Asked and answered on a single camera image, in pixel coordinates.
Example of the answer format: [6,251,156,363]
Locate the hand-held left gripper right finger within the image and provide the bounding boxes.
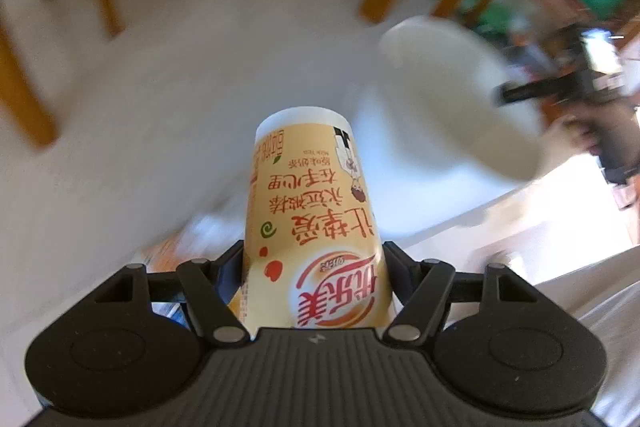
[380,240,547,349]

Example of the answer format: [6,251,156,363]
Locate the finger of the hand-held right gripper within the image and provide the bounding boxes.
[492,74,562,108]

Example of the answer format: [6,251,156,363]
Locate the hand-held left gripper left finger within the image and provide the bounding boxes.
[94,240,251,349]

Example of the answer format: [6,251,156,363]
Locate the white plastic waste bin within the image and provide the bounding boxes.
[345,17,546,238]

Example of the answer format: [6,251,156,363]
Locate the yellow milk tea cup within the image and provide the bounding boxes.
[243,106,396,331]

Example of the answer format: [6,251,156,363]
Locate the person's right hand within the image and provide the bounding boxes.
[542,113,602,156]

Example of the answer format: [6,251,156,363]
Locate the green package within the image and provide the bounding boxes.
[434,0,506,38]

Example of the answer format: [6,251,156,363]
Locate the person's light trousers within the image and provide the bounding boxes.
[524,247,640,427]

